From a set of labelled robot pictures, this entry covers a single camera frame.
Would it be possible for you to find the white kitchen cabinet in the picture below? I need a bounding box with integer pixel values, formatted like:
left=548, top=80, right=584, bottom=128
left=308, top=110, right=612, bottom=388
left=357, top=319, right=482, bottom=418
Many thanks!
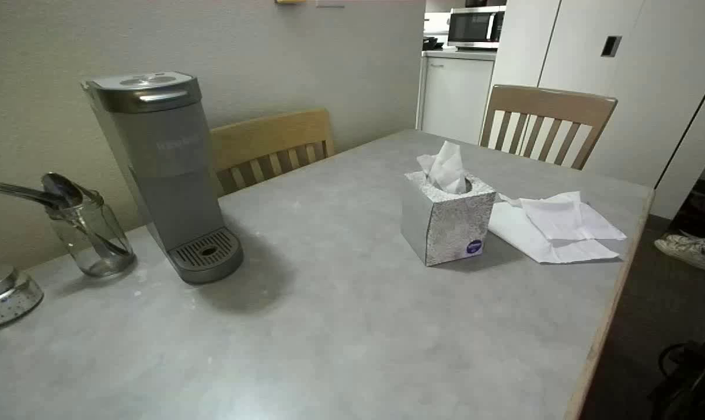
left=415, top=51, right=497, bottom=148

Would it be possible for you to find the grey pod coffee maker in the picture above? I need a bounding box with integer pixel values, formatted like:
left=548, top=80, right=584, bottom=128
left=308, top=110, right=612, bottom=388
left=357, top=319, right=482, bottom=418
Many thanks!
left=80, top=71, right=245, bottom=288

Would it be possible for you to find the white sneaker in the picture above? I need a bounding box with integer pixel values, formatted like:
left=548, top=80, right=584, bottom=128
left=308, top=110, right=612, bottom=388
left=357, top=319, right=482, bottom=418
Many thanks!
left=651, top=230, right=705, bottom=276

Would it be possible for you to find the clear glass utensil jar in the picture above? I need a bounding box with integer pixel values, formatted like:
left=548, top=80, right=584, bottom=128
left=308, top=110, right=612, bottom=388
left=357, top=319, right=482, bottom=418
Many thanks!
left=44, top=184, right=139, bottom=281

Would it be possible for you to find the light wooden slat-back chair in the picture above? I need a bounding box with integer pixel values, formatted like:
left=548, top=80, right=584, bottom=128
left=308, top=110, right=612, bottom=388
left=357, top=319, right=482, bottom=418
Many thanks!
left=209, top=108, right=337, bottom=199
left=479, top=81, right=622, bottom=172

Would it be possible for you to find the grey cube tissue box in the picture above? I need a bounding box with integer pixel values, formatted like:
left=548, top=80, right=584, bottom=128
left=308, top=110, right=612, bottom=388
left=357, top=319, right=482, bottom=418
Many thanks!
left=400, top=171, right=499, bottom=268

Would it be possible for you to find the dark metal spoon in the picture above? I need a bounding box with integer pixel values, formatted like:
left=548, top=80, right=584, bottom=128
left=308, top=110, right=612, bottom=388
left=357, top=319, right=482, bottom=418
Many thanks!
left=41, top=171, right=86, bottom=208
left=0, top=179, right=67, bottom=209

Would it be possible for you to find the silver microwave oven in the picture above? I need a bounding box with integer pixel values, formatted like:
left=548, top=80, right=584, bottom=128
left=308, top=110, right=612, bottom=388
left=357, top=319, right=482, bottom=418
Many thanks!
left=447, top=5, right=509, bottom=51

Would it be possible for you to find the white pulled facial tissue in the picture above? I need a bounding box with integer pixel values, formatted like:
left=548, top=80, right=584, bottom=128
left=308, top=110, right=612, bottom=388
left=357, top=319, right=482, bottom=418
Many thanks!
left=413, top=137, right=474, bottom=195

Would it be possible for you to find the black wall plate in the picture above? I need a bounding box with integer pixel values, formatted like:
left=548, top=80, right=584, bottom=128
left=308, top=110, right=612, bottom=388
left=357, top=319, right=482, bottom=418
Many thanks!
left=601, top=33, right=625, bottom=58

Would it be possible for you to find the black cable bundle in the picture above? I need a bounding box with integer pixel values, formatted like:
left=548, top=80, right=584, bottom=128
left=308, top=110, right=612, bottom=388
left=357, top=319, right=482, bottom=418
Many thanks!
left=650, top=314, right=705, bottom=420

